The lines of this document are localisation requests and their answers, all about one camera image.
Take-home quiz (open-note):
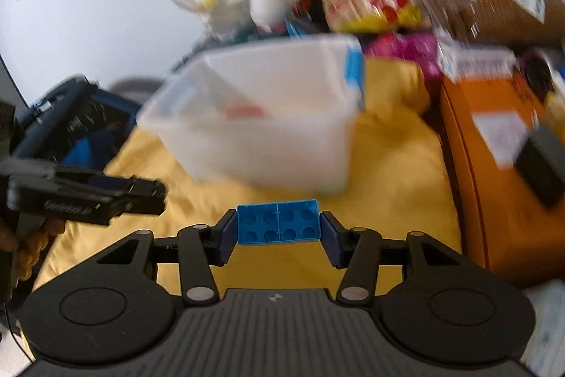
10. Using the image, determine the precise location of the blue hollow building block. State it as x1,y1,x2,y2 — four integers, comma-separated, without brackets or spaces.
237,200,321,246

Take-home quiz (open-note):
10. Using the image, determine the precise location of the yellow cloth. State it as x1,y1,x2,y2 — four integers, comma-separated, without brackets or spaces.
32,55,463,299

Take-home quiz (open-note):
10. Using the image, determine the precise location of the white plastic bin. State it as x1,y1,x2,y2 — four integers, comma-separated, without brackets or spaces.
137,34,365,193

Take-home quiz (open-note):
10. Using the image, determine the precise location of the orange cardboard box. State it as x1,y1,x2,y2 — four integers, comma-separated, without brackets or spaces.
440,77,564,288

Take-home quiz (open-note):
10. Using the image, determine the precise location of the small black box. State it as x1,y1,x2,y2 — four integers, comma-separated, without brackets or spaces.
513,124,565,208

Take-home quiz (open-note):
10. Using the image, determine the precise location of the white carton box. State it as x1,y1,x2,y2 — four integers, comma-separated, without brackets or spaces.
438,41,516,83

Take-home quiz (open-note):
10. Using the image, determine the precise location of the white plastic bag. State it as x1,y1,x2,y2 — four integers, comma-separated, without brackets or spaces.
167,0,266,40

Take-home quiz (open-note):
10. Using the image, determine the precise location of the magenta plastic bag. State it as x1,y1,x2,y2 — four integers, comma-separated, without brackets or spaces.
364,31,441,78

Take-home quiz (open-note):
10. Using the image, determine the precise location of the white bowl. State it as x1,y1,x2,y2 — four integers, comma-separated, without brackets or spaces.
250,0,294,31

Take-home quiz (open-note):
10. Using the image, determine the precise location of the brown dotted bag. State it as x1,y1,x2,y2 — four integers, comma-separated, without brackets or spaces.
423,0,564,48

